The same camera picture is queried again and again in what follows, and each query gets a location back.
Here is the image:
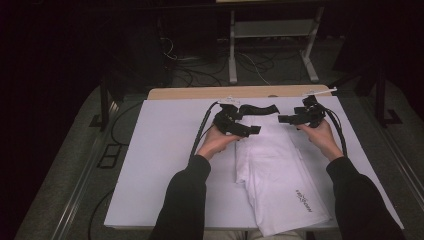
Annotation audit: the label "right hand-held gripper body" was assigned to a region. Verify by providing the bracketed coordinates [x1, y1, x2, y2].
[293, 87, 338, 130]

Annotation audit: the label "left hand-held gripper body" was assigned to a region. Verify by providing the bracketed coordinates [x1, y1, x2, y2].
[212, 96, 251, 138]

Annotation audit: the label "white shorts with black waistband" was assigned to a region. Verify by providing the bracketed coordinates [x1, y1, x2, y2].
[233, 103, 333, 238]

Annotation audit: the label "person's left hand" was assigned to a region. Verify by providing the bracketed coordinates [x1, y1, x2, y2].
[196, 125, 243, 161]

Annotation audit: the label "person's right hand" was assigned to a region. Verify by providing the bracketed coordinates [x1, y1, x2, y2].
[296, 119, 345, 163]

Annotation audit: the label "wooden table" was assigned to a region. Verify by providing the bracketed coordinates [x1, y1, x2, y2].
[147, 84, 333, 101]

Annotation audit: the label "white board table cover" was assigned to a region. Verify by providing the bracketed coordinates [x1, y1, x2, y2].
[103, 96, 405, 232]

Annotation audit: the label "black metal stand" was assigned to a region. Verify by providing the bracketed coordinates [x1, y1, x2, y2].
[373, 65, 404, 129]
[88, 77, 117, 132]

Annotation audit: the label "person's legs in beige trousers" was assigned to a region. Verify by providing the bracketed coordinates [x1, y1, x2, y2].
[202, 229, 306, 240]

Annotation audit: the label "left hand-held gripper black cable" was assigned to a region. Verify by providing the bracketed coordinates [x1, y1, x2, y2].
[188, 101, 221, 164]

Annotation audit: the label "hand-held gripper black cable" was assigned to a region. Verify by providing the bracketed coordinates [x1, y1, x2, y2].
[188, 101, 221, 164]
[321, 106, 349, 158]

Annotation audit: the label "right hand-held gripper black cable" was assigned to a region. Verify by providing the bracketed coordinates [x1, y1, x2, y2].
[321, 106, 349, 158]

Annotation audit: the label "white floor cable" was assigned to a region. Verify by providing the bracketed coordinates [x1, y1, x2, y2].
[237, 51, 272, 86]

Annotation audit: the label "tangle of black floor cables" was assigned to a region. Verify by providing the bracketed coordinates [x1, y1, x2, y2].
[159, 36, 278, 88]

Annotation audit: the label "white metal desk frame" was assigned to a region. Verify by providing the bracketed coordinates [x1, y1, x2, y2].
[228, 6, 325, 85]

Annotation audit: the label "black floor cable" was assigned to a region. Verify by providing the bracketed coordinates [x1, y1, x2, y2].
[87, 188, 116, 240]
[110, 101, 145, 146]

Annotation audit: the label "black floor outlet frame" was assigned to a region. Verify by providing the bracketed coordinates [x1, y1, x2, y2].
[96, 143, 123, 170]

